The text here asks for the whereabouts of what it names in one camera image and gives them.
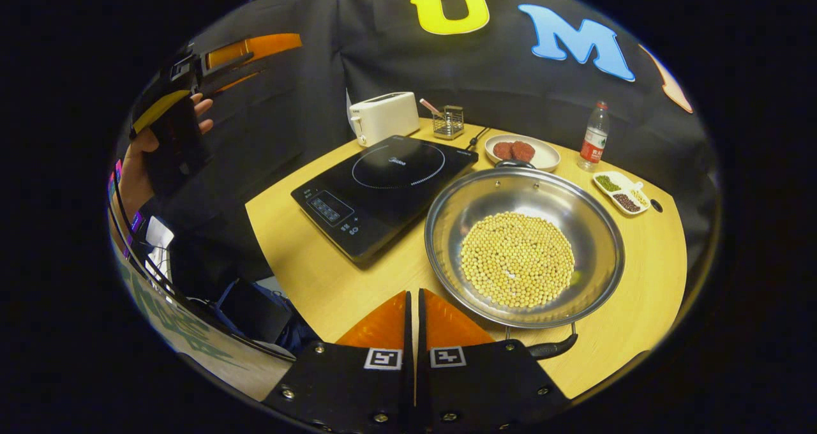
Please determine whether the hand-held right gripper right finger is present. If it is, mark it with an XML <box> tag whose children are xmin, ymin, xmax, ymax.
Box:
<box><xmin>417</xmin><ymin>287</ymin><xmax>572</xmax><ymax>432</ymax></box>

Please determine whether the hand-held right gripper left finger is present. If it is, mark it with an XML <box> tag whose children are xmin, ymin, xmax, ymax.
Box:
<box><xmin>262</xmin><ymin>290</ymin><xmax>414</xmax><ymax>434</ymax></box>

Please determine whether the black induction cooktop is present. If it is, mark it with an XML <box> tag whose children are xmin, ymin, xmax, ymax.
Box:
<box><xmin>291</xmin><ymin>135</ymin><xmax>479</xmax><ymax>264</ymax></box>

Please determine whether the steel pot with black handles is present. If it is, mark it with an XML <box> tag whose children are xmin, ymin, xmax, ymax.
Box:
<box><xmin>424</xmin><ymin>160</ymin><xmax>626</xmax><ymax>360</ymax></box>

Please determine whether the pile of yellow soybeans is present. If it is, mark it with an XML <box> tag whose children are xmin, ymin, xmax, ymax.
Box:
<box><xmin>460</xmin><ymin>212</ymin><xmax>576</xmax><ymax>309</ymax></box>

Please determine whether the white toaster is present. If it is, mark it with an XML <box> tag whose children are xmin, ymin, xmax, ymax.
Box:
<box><xmin>349</xmin><ymin>92</ymin><xmax>421</xmax><ymax>147</ymax></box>

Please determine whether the white divided dish with beans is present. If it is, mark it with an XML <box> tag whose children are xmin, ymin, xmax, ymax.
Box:
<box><xmin>592</xmin><ymin>171</ymin><xmax>651</xmax><ymax>216</ymax></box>

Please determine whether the round white plate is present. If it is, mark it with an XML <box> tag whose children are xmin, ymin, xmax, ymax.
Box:
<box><xmin>484</xmin><ymin>134</ymin><xmax>561</xmax><ymax>172</ymax></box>

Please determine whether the clear water bottle red label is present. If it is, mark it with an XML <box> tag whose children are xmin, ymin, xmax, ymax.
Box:
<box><xmin>578</xmin><ymin>101</ymin><xmax>610</xmax><ymax>171</ymax></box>

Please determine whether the small wire mesh holder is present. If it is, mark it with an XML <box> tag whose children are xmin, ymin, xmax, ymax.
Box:
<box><xmin>433</xmin><ymin>105</ymin><xmax>465</xmax><ymax>140</ymax></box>

